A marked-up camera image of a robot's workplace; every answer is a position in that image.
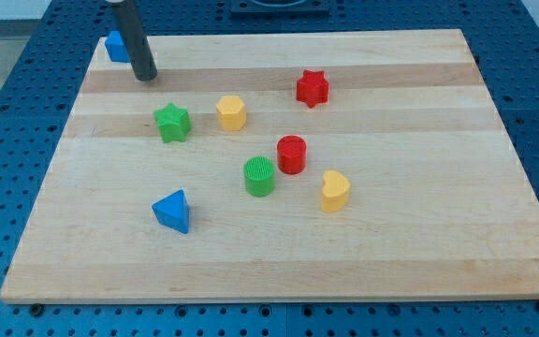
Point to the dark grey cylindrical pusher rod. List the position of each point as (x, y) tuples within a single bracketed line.
[(135, 39)]

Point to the green star block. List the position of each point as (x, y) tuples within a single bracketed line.
[(173, 123)]

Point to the red star block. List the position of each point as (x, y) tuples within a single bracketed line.
[(312, 88)]

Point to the blue cube block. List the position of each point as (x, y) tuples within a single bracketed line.
[(115, 48)]

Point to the yellow hexagon block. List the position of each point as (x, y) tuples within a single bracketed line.
[(231, 113)]

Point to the blue triangle block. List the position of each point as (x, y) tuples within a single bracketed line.
[(173, 212)]

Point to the green cylinder block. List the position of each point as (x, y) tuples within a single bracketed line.
[(259, 176)]

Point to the red cylinder block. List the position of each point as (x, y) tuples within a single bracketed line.
[(291, 154)]

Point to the light wooden board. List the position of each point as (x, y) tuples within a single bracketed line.
[(440, 207)]

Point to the yellow heart block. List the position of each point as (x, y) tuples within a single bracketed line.
[(335, 191)]

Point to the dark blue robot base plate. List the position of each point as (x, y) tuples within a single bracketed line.
[(278, 7)]

